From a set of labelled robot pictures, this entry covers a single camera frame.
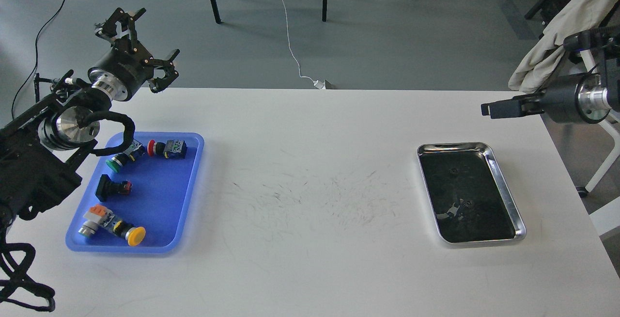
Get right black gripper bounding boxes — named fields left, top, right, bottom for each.
left=480, top=75, right=599, bottom=124

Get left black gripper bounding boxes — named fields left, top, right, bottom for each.
left=88, top=8, right=180, bottom=101

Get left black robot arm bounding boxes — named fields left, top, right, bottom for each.
left=0, top=8, right=179, bottom=229

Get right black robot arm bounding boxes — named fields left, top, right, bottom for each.
left=481, top=25, right=620, bottom=124

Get silver metal tray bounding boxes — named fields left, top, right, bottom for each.
left=417, top=142, right=527, bottom=248

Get beige cloth on chair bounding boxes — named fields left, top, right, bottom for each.
left=508, top=0, right=619, bottom=94

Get blue plastic tray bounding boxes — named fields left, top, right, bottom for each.
left=65, top=131, right=204, bottom=254

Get white power adapter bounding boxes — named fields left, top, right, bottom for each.
left=313, top=80, right=336, bottom=90

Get green push button switch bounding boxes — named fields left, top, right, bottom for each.
left=106, top=140, right=146, bottom=173

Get black floor cable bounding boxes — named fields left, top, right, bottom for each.
left=10, top=0, right=117, bottom=114

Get red push button switch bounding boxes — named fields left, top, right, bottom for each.
left=146, top=140, right=187, bottom=159

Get black push button switch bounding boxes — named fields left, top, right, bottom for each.
left=95, top=174, right=132, bottom=202

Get white chair frame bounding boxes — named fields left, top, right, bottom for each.
left=575, top=46, right=620, bottom=199

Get grey orange switch module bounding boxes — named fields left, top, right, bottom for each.
left=78, top=204, right=113, bottom=238

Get yellow push button switch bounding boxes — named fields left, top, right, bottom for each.
left=110, top=220, right=146, bottom=247

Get black cable loop left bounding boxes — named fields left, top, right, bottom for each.
left=0, top=230, right=56, bottom=313

